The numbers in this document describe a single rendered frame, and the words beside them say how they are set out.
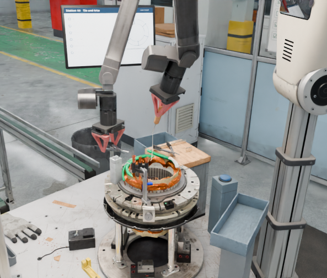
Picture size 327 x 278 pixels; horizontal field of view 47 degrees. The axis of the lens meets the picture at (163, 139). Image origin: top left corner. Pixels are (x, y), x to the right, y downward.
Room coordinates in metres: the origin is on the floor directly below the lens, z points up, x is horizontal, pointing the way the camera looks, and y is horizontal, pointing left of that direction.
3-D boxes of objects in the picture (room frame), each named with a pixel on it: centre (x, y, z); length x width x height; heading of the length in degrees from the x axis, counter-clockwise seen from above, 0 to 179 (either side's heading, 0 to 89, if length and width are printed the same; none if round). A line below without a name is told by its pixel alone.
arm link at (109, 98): (1.21, 0.19, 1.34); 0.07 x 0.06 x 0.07; 99
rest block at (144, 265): (1.00, 0.05, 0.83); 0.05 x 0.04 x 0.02; 95
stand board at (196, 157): (1.40, -0.06, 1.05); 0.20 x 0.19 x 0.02; 35
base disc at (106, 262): (1.11, 0.03, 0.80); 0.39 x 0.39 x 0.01
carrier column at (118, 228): (1.04, 0.14, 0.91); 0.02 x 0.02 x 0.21
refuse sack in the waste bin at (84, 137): (2.70, 0.52, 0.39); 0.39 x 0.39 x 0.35
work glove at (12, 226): (1.24, 0.58, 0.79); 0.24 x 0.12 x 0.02; 46
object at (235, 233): (0.97, -0.25, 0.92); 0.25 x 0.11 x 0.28; 153
